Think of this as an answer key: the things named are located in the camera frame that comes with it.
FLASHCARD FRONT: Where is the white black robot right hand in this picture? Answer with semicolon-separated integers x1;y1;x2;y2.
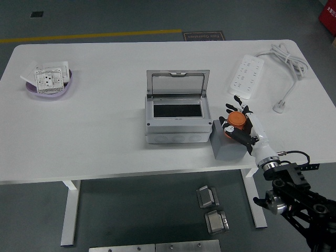
219;95;280;165

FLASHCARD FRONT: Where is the orange cylinder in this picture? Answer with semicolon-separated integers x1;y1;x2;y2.
226;111;249;138

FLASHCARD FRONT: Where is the transparent hinged box lid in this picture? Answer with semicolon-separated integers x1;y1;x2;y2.
145;69;211;98

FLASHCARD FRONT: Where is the grey cube with round hole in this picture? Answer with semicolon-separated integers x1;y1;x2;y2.
209;119;251;161

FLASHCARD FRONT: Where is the grey plastic junction box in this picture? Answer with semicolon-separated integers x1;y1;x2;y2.
144;94;213;144

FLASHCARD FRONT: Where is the red box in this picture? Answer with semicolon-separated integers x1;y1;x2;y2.
318;0;336;33

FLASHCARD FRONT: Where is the white table leg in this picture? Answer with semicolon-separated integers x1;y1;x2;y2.
60;180;81;247
240;167;268;228

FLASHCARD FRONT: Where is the grey metal block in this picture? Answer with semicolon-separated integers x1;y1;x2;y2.
204;209;230;234
196;185;220;209

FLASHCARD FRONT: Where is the white power strip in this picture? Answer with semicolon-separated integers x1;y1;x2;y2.
227;54;265;100

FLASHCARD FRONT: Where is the grey metal plate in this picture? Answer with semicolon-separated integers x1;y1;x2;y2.
155;239;221;252
88;243;155;252

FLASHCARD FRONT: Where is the dark floor sign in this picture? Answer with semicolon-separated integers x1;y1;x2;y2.
182;31;226;42

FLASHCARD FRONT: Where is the purple bowl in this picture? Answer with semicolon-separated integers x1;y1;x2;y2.
25;68;74;99

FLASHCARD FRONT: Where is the white socket panel with holes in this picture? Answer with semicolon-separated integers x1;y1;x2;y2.
34;67;65;95

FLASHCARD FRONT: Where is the white flat cover plate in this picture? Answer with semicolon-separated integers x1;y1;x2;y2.
20;60;39;85

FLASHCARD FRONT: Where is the white power cord with plug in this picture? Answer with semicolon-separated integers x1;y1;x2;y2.
255;43;308;114

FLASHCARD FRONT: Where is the white square switch plate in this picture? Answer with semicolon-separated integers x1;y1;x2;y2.
41;60;73;82

